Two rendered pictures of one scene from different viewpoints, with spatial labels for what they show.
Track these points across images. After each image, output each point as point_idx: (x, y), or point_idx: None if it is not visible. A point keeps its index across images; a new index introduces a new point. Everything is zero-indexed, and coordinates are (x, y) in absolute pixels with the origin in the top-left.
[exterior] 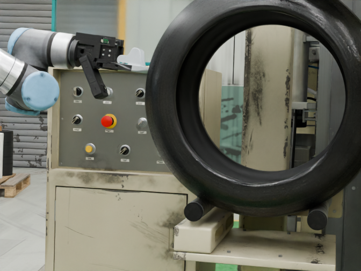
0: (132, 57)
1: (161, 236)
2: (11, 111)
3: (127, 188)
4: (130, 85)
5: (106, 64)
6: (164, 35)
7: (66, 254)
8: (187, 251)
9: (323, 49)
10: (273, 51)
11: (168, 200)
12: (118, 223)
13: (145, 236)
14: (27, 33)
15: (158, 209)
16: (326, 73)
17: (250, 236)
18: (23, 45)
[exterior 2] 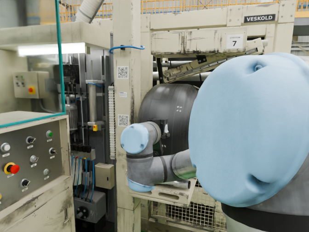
0: (166, 127)
1: (60, 217)
2: (151, 190)
3: (38, 205)
4: (21, 136)
5: (168, 135)
6: (184, 114)
7: None
8: None
9: (107, 98)
10: (138, 107)
11: (61, 196)
12: (36, 231)
13: (52, 225)
14: (147, 129)
15: (57, 205)
16: (108, 108)
17: None
18: (150, 139)
